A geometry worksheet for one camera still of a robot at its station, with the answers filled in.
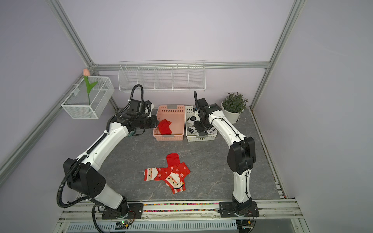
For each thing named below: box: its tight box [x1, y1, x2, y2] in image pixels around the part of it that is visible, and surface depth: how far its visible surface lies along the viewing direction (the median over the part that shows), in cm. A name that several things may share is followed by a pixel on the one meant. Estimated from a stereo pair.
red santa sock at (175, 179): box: [165, 162, 191, 195], surface depth 86 cm
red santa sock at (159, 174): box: [143, 166, 170, 182], surface depth 87 cm
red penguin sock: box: [166, 152, 181, 168], surface depth 93 cm
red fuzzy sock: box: [158, 118, 172, 135], surface depth 107 cm
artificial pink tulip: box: [83, 67, 99, 106], surface depth 86 cm
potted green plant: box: [220, 92, 249, 125], surface depth 101 cm
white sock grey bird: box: [186, 126, 200, 136], surface depth 104 cm
